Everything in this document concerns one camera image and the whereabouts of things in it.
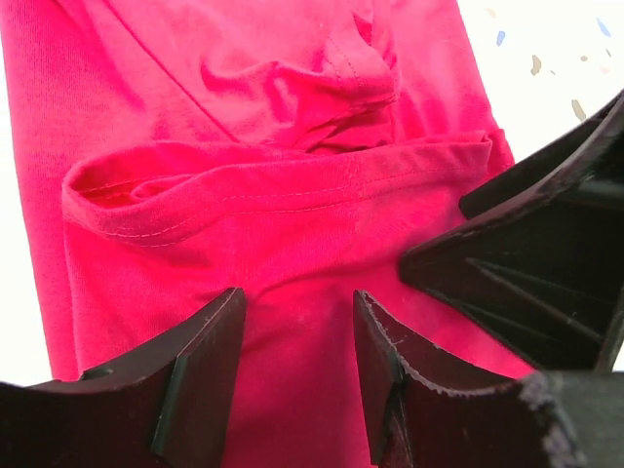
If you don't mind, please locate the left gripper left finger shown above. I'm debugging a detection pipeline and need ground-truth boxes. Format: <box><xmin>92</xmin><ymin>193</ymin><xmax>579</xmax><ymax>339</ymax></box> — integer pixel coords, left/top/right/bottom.
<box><xmin>1</xmin><ymin>288</ymin><xmax>247</xmax><ymax>468</ymax></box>

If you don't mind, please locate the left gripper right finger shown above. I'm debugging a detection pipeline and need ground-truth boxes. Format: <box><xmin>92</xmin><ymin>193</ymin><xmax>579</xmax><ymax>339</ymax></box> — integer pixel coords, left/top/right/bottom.
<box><xmin>353</xmin><ymin>291</ymin><xmax>623</xmax><ymax>467</ymax></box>

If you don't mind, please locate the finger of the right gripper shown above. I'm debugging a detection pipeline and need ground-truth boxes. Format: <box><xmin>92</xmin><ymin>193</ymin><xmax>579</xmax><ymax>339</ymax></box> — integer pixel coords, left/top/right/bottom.
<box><xmin>459</xmin><ymin>91</ymin><xmax>623</xmax><ymax>219</ymax></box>
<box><xmin>399</xmin><ymin>204</ymin><xmax>623</xmax><ymax>371</ymax></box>

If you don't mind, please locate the pink t shirt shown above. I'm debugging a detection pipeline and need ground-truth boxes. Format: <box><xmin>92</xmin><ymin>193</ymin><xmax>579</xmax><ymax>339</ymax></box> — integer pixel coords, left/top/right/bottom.
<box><xmin>1</xmin><ymin>1</ymin><xmax>530</xmax><ymax>467</ymax></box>

